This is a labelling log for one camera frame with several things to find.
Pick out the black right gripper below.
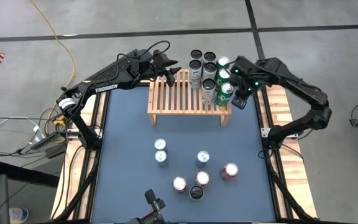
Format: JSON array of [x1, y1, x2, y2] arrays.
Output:
[[230, 55, 262, 110]]

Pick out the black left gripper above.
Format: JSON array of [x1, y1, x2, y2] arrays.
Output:
[[135, 49, 182, 88]]

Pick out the green Sprite can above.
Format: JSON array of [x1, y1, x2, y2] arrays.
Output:
[[215, 68, 232, 86], [216, 55, 231, 70], [214, 82, 235, 107]]

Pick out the white Celsius can blue band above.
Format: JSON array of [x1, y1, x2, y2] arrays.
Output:
[[190, 49, 204, 62], [188, 185, 204, 202], [188, 59, 203, 90]]

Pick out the white Celsius can yellow band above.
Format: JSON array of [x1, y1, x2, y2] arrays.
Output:
[[203, 51, 217, 65], [202, 62, 218, 82], [201, 78, 216, 106]]

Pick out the small silver blue can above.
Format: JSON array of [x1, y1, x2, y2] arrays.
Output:
[[153, 138, 168, 153], [154, 149, 169, 169], [195, 150, 211, 169]]

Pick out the wooden slatted shelf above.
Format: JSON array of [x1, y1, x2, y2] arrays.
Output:
[[147, 68, 233, 127]]

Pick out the blue-grey table mat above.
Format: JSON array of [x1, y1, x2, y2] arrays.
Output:
[[90, 84, 278, 223]]

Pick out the red cola can dark figure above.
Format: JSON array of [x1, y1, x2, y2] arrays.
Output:
[[172, 175, 188, 193]]

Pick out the yellow plug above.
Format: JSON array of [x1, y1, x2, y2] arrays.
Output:
[[52, 115, 68, 127]]

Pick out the black power adapter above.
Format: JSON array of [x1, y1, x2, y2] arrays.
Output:
[[45, 144, 68, 159]]

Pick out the black power strip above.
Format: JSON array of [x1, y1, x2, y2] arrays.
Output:
[[29, 132, 67, 150]]

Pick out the white blue container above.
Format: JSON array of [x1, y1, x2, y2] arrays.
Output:
[[9, 207, 30, 224]]

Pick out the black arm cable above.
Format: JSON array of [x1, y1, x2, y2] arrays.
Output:
[[116, 40, 171, 63]]

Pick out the yellow cable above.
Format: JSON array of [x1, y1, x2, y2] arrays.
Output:
[[29, 0, 76, 144]]

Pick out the white cable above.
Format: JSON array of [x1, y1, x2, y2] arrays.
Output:
[[0, 116, 46, 141]]

